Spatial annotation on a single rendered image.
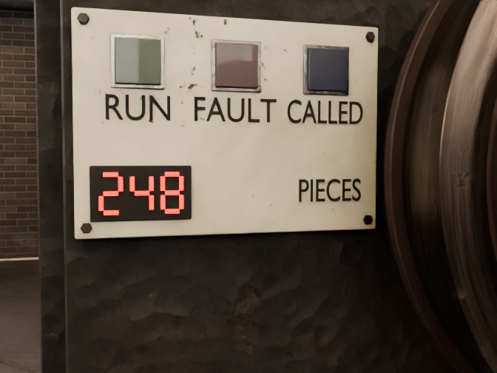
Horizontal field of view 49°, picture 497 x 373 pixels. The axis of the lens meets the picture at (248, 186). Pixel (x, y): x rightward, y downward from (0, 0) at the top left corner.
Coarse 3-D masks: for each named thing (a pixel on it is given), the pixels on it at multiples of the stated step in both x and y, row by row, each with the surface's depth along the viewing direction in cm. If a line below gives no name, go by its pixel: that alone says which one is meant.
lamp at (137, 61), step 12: (120, 48) 42; (132, 48) 43; (144, 48) 43; (156, 48) 43; (120, 60) 42; (132, 60) 43; (144, 60) 43; (156, 60) 43; (120, 72) 42; (132, 72) 43; (144, 72) 43; (156, 72) 43; (144, 84) 43; (156, 84) 43
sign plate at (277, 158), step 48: (96, 48) 42; (192, 48) 44; (288, 48) 46; (336, 48) 47; (96, 96) 43; (144, 96) 43; (192, 96) 45; (240, 96) 46; (288, 96) 47; (336, 96) 48; (96, 144) 43; (144, 144) 44; (192, 144) 45; (240, 144) 46; (288, 144) 47; (336, 144) 48; (96, 192) 43; (192, 192) 45; (240, 192) 46; (288, 192) 47; (336, 192) 48
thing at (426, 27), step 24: (432, 24) 42; (408, 72) 42; (408, 96) 42; (384, 120) 51; (384, 144) 50; (384, 168) 50; (384, 192) 50; (384, 216) 51; (408, 240) 42; (408, 264) 43; (408, 288) 43; (432, 312) 43; (432, 336) 44; (456, 360) 44
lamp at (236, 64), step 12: (216, 48) 44; (228, 48) 45; (240, 48) 45; (252, 48) 45; (216, 60) 44; (228, 60) 45; (240, 60) 45; (252, 60) 45; (216, 72) 44; (228, 72) 45; (240, 72) 45; (252, 72) 45; (216, 84) 44; (228, 84) 45; (240, 84) 45; (252, 84) 45
